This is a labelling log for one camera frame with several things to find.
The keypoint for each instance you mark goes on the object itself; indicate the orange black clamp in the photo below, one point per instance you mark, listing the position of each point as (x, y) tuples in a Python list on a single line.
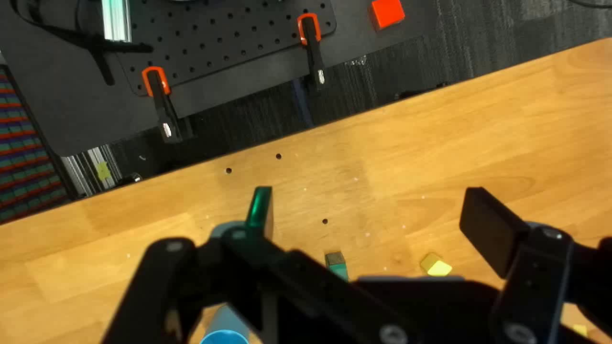
[(313, 51), (165, 106)]

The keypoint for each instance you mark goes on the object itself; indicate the black perforated panel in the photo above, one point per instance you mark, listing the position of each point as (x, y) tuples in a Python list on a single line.
[(58, 103)]

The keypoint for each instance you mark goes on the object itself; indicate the striped colourful rug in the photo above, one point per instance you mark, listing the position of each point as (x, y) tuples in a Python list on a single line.
[(26, 160)]

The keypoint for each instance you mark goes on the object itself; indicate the yellow cube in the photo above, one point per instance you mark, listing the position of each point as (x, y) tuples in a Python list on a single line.
[(437, 265)]

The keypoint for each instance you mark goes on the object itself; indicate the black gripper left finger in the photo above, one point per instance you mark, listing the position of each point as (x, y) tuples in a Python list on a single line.
[(192, 280)]

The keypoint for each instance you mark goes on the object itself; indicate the red block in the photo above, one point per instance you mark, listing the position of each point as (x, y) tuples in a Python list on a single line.
[(387, 13)]

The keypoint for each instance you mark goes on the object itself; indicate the grey ribbed metal rail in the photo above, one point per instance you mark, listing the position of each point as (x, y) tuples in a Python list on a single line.
[(93, 171)]

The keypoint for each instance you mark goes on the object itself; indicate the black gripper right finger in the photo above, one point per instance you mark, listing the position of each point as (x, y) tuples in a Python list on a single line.
[(536, 269)]

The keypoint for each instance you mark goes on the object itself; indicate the silver aluminium extrusion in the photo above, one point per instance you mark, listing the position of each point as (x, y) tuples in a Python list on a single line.
[(116, 20)]

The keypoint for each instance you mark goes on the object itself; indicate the light blue cup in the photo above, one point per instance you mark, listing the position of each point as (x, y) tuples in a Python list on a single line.
[(225, 330)]

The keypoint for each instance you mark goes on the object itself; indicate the green cube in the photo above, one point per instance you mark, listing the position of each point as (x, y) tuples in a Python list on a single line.
[(338, 265)]

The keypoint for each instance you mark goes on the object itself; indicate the black perforated breadboard plate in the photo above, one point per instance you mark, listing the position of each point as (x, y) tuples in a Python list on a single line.
[(223, 40)]

